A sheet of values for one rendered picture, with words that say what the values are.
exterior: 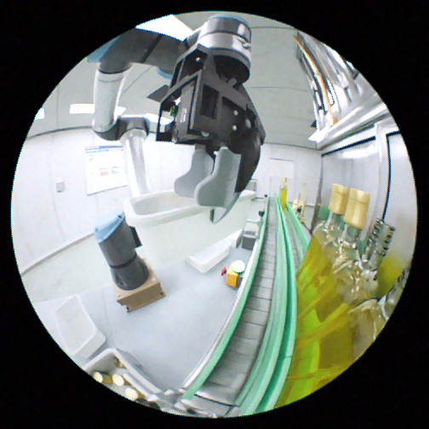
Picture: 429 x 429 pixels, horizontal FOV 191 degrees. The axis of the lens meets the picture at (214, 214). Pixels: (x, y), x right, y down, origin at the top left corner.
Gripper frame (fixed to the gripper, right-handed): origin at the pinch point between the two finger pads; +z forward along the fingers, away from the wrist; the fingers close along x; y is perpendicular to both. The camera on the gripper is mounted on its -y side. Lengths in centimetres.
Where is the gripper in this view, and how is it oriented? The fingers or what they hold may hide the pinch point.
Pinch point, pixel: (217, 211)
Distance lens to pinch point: 16.6
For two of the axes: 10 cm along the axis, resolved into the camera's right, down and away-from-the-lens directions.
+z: -0.9, 9.0, 4.2
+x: 7.1, 3.5, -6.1
